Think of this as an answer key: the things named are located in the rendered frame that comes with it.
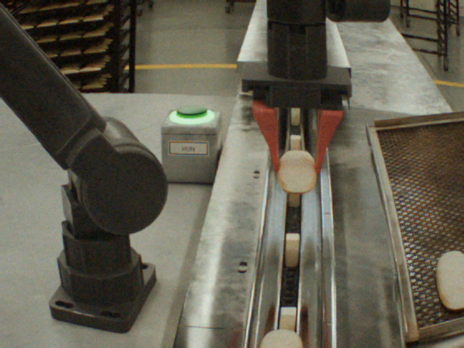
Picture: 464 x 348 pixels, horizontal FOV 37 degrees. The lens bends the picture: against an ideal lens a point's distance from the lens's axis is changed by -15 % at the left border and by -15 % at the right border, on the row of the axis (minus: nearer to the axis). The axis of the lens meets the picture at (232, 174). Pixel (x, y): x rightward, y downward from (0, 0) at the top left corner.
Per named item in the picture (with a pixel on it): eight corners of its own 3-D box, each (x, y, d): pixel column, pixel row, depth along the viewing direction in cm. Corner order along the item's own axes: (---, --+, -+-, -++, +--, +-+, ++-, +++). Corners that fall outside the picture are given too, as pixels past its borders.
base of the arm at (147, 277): (84, 264, 79) (49, 317, 68) (75, 195, 76) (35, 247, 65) (158, 277, 78) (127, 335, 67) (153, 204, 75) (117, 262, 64)
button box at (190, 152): (170, 184, 108) (168, 106, 104) (228, 186, 108) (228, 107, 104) (160, 209, 101) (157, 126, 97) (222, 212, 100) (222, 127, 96)
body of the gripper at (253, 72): (245, 79, 77) (244, 12, 74) (347, 84, 76) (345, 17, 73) (241, 99, 71) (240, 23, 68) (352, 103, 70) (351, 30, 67)
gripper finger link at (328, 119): (268, 157, 80) (268, 68, 76) (337, 159, 79) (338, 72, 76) (265, 184, 74) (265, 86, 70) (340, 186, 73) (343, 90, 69)
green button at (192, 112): (178, 116, 102) (178, 104, 102) (209, 116, 102) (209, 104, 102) (173, 126, 99) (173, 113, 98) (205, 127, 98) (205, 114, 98)
